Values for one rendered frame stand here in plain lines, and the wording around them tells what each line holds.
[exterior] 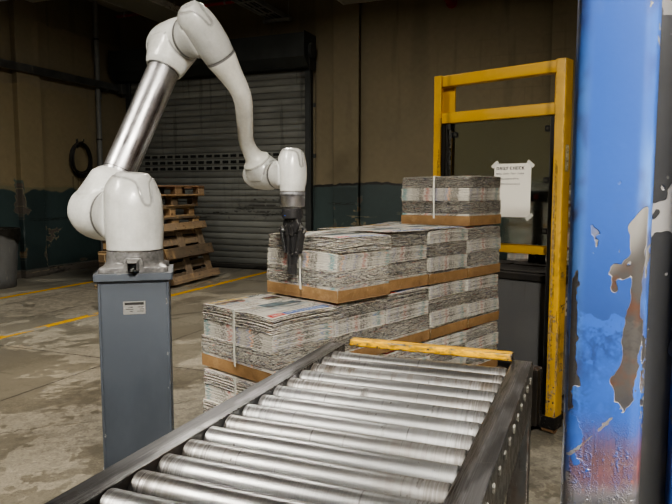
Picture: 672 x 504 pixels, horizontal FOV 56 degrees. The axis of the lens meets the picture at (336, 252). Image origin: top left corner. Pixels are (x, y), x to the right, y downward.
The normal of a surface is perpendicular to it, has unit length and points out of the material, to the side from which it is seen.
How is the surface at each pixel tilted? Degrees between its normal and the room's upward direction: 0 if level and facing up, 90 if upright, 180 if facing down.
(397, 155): 90
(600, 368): 90
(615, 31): 90
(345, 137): 90
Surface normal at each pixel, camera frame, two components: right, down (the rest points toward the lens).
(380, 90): -0.37, 0.09
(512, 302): -0.68, 0.07
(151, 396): 0.23, 0.09
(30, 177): 0.93, 0.04
